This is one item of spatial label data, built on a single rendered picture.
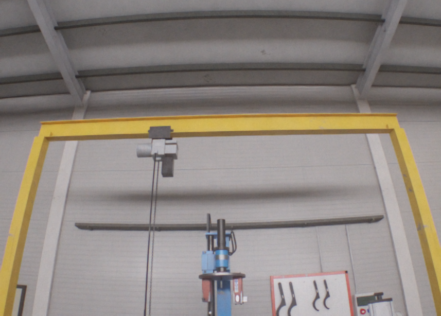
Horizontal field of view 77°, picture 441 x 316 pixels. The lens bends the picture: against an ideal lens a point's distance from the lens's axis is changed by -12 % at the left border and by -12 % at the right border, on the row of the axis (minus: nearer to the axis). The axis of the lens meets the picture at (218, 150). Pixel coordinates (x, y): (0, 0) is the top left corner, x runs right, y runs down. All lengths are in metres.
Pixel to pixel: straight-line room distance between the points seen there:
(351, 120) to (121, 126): 3.28
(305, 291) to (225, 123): 3.44
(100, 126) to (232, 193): 3.07
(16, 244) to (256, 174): 4.56
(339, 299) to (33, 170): 5.46
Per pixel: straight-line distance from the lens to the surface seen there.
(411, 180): 4.54
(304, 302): 6.10
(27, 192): 4.55
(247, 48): 7.26
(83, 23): 7.09
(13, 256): 4.35
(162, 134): 4.20
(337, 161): 7.15
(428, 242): 4.35
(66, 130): 4.85
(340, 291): 6.31
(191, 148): 6.90
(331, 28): 7.35
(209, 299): 3.97
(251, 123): 4.35
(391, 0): 7.26
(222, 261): 3.95
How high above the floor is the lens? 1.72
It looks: 29 degrees up
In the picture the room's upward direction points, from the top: 1 degrees counter-clockwise
